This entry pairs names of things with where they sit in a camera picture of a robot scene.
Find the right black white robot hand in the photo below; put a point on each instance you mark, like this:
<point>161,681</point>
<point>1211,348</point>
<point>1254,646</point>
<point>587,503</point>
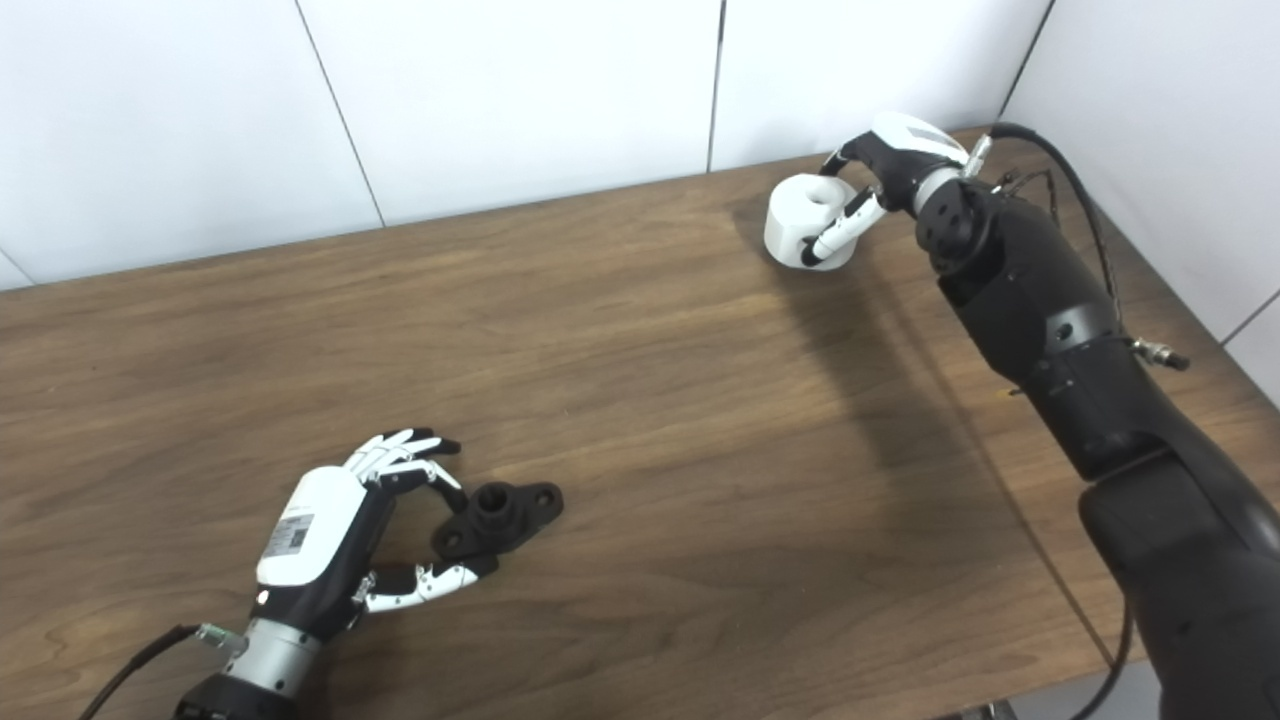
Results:
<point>905,150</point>

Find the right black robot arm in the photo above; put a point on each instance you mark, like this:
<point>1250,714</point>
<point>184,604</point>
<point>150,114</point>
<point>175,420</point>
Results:
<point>1060,330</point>

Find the black flanged holder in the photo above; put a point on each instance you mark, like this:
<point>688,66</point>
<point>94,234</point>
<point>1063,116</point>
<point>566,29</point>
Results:
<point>495,520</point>

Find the round white piece with hole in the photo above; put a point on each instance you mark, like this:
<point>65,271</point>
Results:
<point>790,225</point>

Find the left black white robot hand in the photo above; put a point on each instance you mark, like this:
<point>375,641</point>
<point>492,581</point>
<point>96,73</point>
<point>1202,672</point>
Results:
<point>310,530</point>

